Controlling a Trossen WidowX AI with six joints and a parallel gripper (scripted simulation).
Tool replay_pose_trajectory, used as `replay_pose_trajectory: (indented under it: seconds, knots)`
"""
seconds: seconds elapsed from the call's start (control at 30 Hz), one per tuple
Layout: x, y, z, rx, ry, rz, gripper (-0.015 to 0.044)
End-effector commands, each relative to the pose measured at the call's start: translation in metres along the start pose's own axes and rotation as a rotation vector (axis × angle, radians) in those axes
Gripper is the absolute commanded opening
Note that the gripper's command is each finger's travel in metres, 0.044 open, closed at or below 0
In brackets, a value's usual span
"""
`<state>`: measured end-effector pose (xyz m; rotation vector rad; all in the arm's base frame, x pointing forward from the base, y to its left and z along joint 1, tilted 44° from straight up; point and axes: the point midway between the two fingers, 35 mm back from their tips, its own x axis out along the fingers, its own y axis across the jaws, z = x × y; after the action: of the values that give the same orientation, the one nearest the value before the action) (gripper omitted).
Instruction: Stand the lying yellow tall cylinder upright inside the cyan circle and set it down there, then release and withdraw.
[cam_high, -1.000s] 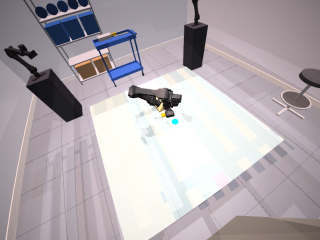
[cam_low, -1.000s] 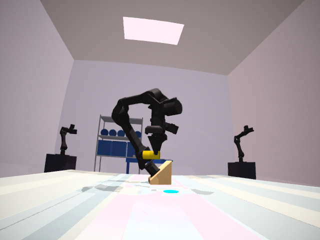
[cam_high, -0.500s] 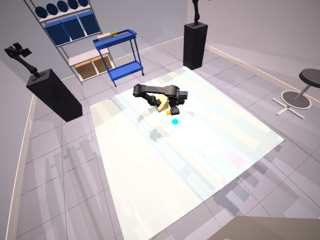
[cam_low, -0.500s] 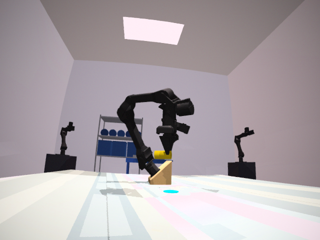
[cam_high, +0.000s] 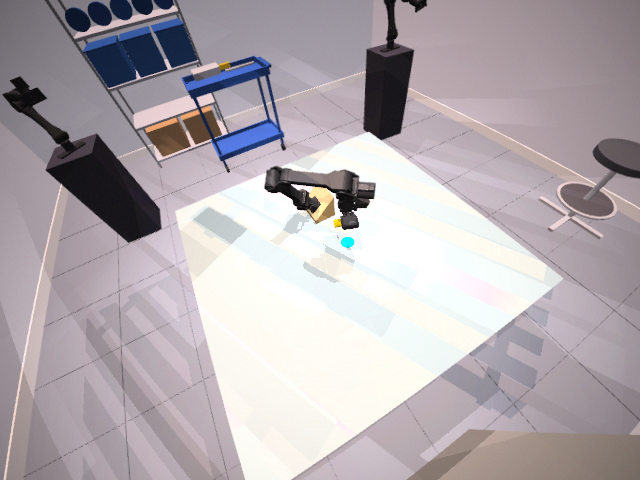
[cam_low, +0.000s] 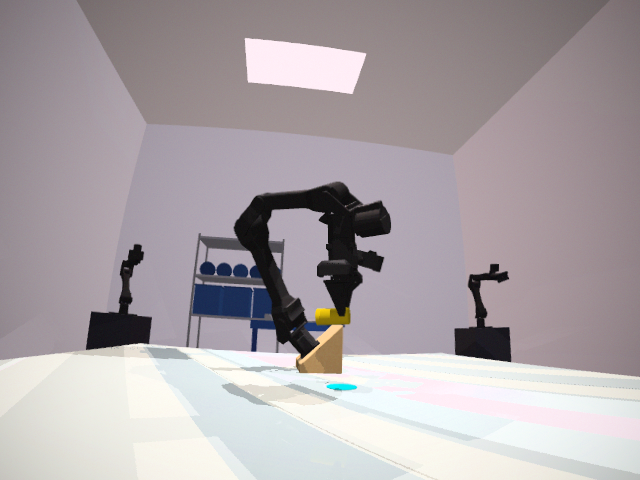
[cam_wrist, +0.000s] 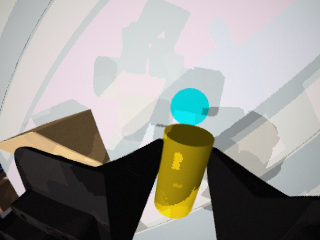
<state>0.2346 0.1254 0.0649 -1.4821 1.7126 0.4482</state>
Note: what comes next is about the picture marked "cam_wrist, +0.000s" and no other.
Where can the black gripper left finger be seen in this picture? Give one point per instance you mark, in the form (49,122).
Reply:
(115,193)

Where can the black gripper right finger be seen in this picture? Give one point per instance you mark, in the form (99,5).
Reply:
(247,208)

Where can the cyan circle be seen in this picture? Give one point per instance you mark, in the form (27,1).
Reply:
(189,106)

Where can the yellow cylinder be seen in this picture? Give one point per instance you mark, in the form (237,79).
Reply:
(185,155)

